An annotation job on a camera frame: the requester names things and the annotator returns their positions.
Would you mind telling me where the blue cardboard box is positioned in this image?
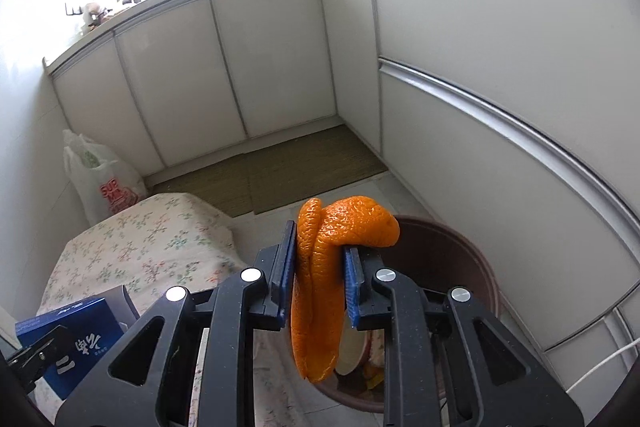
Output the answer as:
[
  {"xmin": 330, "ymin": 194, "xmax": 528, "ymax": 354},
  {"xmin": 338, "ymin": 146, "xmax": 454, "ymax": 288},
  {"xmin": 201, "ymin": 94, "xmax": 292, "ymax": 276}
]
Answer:
[{"xmin": 15, "ymin": 284, "xmax": 140, "ymax": 400}]

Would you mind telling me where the white kitchen drawer cabinet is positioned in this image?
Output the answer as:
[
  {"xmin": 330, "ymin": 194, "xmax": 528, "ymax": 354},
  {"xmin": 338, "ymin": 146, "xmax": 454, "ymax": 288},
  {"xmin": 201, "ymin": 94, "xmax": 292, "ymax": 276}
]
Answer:
[{"xmin": 315, "ymin": 0, "xmax": 640, "ymax": 353}]

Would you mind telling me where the brown trash bin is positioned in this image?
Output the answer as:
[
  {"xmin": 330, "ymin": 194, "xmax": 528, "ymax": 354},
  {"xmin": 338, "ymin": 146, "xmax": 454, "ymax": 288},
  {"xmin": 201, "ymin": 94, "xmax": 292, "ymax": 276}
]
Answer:
[{"xmin": 337, "ymin": 216, "xmax": 501, "ymax": 415}]

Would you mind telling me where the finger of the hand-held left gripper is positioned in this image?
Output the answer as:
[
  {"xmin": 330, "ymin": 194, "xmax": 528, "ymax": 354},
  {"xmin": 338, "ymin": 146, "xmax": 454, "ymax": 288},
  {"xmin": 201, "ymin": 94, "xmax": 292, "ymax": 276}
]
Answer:
[{"xmin": 5, "ymin": 324, "xmax": 68, "ymax": 390}]

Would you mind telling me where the red instant noodle cup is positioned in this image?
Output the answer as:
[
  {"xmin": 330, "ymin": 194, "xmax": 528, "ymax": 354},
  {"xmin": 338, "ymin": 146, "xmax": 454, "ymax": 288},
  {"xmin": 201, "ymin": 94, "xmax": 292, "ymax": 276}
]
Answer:
[{"xmin": 335, "ymin": 329, "xmax": 386, "ymax": 378}]

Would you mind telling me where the orange peel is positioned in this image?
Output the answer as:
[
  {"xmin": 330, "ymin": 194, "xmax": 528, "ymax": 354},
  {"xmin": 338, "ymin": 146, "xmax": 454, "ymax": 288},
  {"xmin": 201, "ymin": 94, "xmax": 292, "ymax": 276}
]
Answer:
[{"xmin": 290, "ymin": 196, "xmax": 401, "ymax": 382}]

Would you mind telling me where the floral tablecloth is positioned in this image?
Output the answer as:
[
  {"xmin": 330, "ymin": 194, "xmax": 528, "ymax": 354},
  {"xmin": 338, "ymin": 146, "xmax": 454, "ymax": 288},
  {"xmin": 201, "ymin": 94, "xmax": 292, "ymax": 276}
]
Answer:
[{"xmin": 35, "ymin": 192, "xmax": 291, "ymax": 427}]

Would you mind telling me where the olive floor mat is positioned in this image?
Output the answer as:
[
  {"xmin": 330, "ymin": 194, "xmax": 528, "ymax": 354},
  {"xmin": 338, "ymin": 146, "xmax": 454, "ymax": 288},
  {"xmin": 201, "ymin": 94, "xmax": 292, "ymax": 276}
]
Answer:
[
  {"xmin": 247, "ymin": 124, "xmax": 388, "ymax": 215},
  {"xmin": 154, "ymin": 154, "xmax": 252, "ymax": 219}
]

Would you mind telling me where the white window-side kitchen cabinet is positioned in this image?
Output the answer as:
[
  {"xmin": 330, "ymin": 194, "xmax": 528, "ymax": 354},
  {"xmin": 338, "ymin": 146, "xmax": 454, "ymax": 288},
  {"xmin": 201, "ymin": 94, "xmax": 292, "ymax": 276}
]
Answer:
[{"xmin": 42, "ymin": 0, "xmax": 341, "ymax": 182}]

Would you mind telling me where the yellow snack packet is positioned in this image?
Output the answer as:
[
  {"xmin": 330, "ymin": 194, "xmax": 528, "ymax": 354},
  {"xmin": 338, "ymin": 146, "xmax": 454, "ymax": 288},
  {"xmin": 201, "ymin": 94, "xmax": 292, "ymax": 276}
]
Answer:
[{"xmin": 360, "ymin": 362, "xmax": 386, "ymax": 390}]

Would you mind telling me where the white cable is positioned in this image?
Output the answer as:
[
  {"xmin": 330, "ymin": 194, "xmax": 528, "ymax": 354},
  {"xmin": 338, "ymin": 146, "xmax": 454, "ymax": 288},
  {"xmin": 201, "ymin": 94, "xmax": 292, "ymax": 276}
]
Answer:
[{"xmin": 565, "ymin": 342, "xmax": 640, "ymax": 395}]

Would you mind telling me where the white plastic shopping bag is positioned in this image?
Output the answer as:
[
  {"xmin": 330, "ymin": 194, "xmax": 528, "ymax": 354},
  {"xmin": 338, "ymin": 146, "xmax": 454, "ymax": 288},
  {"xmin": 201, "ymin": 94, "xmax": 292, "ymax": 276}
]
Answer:
[{"xmin": 62, "ymin": 129, "xmax": 148, "ymax": 228}]

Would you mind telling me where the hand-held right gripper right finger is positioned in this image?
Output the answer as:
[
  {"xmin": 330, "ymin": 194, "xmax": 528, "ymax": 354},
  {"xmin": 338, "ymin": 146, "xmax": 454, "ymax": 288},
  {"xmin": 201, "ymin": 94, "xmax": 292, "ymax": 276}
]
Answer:
[{"xmin": 342, "ymin": 246, "xmax": 586, "ymax": 427}]

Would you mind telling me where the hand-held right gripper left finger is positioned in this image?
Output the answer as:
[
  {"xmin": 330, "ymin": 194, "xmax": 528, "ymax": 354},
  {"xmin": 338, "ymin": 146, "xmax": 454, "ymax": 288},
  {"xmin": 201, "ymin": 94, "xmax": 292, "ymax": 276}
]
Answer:
[{"xmin": 55, "ymin": 221, "xmax": 299, "ymax": 427}]

